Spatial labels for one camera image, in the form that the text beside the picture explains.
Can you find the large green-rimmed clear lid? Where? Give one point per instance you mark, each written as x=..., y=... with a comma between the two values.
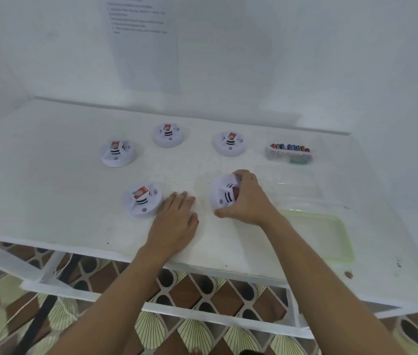
x=316, y=236

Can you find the small clear plastic container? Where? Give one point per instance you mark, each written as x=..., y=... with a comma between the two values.
x=279, y=156

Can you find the person's left hand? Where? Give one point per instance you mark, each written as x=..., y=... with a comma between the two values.
x=173, y=229

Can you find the person's left forearm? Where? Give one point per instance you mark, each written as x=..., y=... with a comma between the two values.
x=120, y=303

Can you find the person's right forearm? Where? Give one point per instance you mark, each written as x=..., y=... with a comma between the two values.
x=323, y=284

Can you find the person's right hand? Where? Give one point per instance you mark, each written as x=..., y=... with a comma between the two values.
x=253, y=203

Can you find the white metal table frame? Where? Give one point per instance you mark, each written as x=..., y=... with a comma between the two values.
x=9, y=261

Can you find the large clear plastic container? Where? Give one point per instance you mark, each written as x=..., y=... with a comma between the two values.
x=297, y=188

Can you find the white round smoke detector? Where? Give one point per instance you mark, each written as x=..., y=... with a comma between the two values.
x=220, y=192
x=140, y=208
x=168, y=141
x=114, y=160
x=229, y=149

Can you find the printed white paper sheet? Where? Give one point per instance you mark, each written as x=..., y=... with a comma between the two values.
x=146, y=59

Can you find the row of batteries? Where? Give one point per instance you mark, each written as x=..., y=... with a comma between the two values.
x=290, y=147

